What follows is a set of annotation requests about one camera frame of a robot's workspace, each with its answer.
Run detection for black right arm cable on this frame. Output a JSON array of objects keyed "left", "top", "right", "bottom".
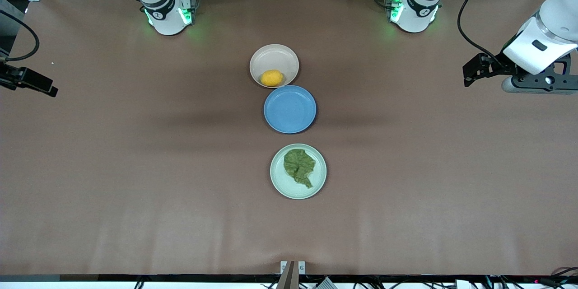
[{"left": 0, "top": 9, "right": 40, "bottom": 62}]

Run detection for yellow lemon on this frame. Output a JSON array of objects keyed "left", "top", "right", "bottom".
[{"left": 261, "top": 70, "right": 284, "bottom": 87}]

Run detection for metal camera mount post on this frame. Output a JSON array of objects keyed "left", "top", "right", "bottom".
[{"left": 280, "top": 261, "right": 306, "bottom": 289}]

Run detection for blue round plate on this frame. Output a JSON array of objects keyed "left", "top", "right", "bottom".
[{"left": 264, "top": 85, "right": 317, "bottom": 134}]

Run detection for beige round plate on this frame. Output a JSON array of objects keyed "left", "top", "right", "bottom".
[{"left": 249, "top": 44, "right": 299, "bottom": 89}]

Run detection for green lettuce leaf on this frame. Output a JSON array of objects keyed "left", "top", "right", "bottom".
[{"left": 283, "top": 149, "right": 317, "bottom": 189}]

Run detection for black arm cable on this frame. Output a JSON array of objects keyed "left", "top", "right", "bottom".
[
  {"left": 457, "top": 0, "right": 542, "bottom": 63},
  {"left": 0, "top": 9, "right": 40, "bottom": 62}
]

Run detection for pale green round plate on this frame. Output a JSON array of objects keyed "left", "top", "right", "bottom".
[{"left": 270, "top": 143, "right": 327, "bottom": 200}]

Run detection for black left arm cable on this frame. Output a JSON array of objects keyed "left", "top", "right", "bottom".
[{"left": 457, "top": 0, "right": 542, "bottom": 63}]

